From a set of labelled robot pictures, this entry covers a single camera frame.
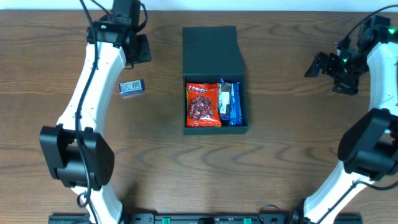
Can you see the purple chocolate bar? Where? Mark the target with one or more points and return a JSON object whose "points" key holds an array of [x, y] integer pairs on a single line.
{"points": [[224, 100]]}

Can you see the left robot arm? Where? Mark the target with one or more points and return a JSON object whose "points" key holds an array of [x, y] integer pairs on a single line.
{"points": [[74, 149]]}

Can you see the red Hacks candy bag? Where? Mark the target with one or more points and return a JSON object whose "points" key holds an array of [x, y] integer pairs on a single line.
{"points": [[202, 105]]}

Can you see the small blue candy bar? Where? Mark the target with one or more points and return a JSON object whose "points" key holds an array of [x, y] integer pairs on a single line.
{"points": [[131, 87]]}

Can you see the black cardboard gift box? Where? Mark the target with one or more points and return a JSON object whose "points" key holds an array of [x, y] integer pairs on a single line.
{"points": [[211, 54]]}

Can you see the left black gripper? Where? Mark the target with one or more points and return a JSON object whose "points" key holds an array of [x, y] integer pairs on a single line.
{"points": [[142, 49]]}

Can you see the blue Oreo cookie pack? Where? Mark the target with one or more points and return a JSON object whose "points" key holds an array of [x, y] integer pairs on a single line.
{"points": [[235, 116]]}

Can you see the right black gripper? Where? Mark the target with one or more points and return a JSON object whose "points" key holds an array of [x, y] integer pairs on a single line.
{"points": [[327, 64]]}

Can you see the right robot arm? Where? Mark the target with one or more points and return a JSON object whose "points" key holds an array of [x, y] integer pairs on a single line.
{"points": [[368, 150]]}

